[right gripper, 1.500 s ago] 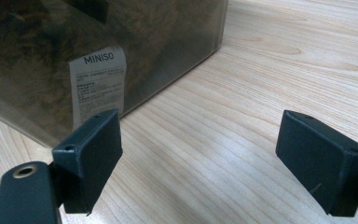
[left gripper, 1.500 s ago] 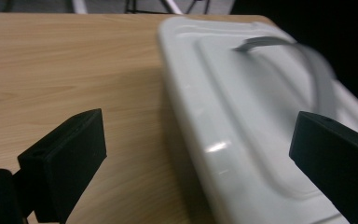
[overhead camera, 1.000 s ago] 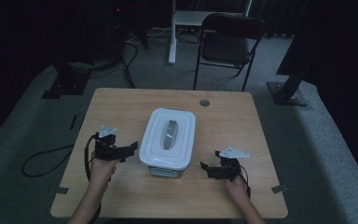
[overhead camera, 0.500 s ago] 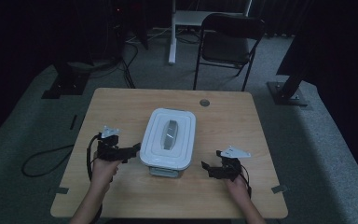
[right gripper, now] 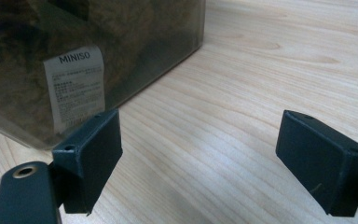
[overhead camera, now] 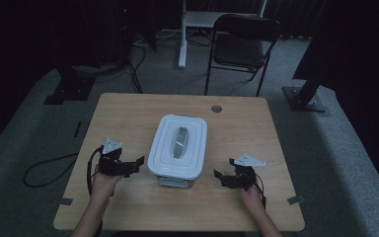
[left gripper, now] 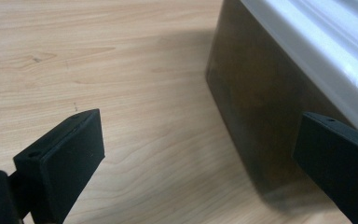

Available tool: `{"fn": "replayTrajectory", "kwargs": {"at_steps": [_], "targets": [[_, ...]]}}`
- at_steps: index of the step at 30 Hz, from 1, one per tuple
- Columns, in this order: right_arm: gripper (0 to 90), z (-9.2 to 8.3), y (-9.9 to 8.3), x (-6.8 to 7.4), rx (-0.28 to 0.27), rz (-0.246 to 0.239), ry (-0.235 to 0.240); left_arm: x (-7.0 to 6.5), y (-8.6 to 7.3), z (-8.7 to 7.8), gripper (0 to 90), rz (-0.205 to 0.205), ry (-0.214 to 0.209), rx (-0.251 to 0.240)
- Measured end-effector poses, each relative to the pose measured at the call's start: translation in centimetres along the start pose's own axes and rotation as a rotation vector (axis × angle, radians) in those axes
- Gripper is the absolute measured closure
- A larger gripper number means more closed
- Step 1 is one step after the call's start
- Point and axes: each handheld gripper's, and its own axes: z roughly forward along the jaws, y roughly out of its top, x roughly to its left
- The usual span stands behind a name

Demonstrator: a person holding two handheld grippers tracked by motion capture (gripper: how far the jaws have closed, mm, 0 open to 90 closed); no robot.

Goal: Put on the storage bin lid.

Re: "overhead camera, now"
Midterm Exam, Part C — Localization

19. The translucent grey storage box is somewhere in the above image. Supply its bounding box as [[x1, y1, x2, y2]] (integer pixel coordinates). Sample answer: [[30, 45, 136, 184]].
[[157, 175, 194, 190]]

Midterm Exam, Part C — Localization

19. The person's right hand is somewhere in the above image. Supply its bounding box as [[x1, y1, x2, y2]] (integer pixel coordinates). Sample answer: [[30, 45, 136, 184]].
[[237, 183, 266, 212]]

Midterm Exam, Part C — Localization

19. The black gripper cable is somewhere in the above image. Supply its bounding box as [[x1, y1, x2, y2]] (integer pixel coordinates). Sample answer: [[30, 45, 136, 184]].
[[86, 146, 104, 196], [254, 173, 267, 209]]

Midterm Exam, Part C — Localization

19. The black folding chair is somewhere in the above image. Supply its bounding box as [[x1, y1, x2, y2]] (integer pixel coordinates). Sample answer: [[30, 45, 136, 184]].
[[204, 13, 281, 98]]

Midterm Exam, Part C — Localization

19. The grey tape piece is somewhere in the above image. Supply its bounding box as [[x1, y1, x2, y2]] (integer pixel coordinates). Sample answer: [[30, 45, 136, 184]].
[[286, 195, 305, 205], [52, 197, 74, 206]]

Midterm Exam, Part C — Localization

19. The person's left hand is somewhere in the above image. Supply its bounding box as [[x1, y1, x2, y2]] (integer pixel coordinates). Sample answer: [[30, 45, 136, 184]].
[[90, 166, 123, 199]]

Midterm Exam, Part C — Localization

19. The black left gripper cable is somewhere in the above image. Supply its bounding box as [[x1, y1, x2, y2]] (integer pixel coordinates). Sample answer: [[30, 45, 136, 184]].
[[86, 146, 104, 196]]

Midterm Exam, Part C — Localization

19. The black tape strip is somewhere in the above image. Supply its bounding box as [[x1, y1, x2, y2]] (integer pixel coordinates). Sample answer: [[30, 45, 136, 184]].
[[73, 120, 83, 138]]

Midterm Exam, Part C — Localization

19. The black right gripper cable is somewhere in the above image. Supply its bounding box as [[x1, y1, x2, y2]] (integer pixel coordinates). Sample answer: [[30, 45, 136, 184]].
[[254, 173, 267, 209]]

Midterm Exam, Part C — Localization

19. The white desk frame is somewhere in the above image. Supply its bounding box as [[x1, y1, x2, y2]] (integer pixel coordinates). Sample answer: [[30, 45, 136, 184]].
[[178, 0, 268, 69]]

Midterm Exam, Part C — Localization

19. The black stand with bolted base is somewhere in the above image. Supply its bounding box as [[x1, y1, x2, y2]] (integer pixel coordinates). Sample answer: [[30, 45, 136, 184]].
[[282, 48, 328, 114]]

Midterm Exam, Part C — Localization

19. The white lidded plastic container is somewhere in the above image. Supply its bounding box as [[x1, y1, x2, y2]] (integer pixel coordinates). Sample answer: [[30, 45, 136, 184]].
[[146, 114, 209, 182]]

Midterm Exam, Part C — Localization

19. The white cable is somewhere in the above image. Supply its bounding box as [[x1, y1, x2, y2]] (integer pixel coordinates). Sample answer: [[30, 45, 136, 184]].
[[131, 29, 182, 46]]

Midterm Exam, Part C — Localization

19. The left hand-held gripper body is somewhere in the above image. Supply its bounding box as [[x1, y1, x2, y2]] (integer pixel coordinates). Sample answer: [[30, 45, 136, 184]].
[[97, 138, 138, 177]]

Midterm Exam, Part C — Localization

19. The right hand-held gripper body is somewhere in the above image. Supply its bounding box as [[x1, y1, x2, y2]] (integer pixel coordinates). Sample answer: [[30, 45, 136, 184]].
[[222, 153, 267, 192]]

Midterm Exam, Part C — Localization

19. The black stand with base plate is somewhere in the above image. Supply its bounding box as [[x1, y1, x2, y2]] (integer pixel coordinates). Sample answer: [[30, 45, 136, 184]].
[[43, 63, 97, 106]]

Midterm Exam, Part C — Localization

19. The black looped floor cable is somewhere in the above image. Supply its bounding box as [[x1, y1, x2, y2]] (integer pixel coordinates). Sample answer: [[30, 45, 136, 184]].
[[22, 152, 80, 189]]

